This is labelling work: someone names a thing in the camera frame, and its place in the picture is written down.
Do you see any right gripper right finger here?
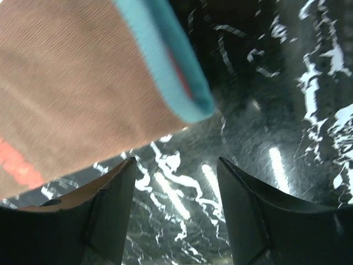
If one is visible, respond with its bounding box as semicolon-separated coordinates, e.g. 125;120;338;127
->
217;158;352;264

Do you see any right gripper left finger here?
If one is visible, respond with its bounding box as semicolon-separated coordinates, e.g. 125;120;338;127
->
1;157;136;264

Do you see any orange brown towel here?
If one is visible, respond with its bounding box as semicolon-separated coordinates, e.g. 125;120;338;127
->
1;1;215;198

